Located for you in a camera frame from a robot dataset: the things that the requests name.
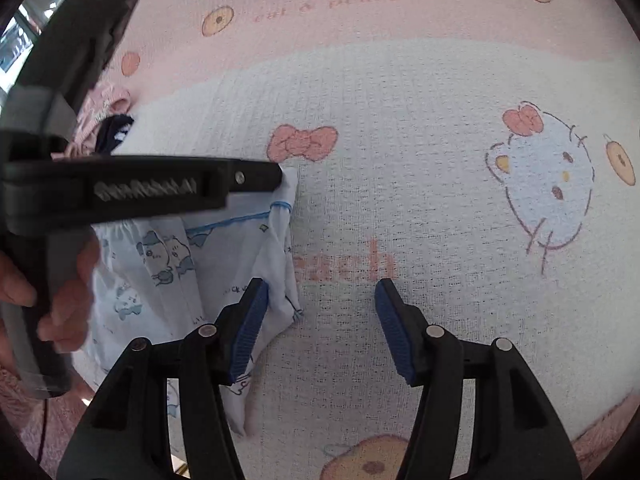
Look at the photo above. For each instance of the black garment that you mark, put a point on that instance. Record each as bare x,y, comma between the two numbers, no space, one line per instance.
112,132

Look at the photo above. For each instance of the pink fluffy robe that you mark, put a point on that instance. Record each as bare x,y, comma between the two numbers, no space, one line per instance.
25,405

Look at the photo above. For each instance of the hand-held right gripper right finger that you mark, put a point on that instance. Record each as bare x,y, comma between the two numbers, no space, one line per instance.
392,330

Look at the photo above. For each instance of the white cartoon print shorts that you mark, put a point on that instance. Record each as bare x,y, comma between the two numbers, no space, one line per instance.
230,250

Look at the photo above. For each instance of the pink cat print blanket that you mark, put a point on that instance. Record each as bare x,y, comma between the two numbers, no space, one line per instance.
400,135

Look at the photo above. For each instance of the person's left hand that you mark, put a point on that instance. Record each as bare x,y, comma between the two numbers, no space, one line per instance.
75,305

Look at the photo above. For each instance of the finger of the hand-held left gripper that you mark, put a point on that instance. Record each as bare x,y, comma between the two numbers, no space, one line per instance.
255,176

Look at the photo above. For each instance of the pink cartoon print garment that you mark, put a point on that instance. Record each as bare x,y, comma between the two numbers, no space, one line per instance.
95,110

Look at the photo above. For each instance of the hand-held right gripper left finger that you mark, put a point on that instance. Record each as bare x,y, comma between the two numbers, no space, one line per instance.
250,330

